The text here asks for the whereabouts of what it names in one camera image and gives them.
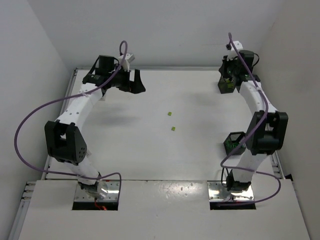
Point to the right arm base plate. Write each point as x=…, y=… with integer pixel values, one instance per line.
x=218, y=193

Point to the white front platform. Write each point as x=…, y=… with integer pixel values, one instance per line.
x=158, y=210

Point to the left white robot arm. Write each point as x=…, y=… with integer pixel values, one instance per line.
x=63, y=136

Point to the black slotted container near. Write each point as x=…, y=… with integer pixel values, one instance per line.
x=232, y=141

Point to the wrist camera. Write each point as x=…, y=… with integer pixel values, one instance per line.
x=128, y=58
x=233, y=48

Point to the black slotted container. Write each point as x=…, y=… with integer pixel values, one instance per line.
x=226, y=85
x=232, y=141

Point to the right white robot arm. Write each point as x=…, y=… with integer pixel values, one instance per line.
x=267, y=128

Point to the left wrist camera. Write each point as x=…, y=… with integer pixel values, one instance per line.
x=128, y=58

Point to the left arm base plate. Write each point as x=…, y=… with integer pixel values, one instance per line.
x=104, y=191

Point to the black slotted container far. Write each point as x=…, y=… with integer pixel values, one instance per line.
x=226, y=85

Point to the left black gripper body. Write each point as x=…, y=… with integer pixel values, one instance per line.
x=129, y=80

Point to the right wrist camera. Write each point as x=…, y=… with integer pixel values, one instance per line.
x=233, y=48

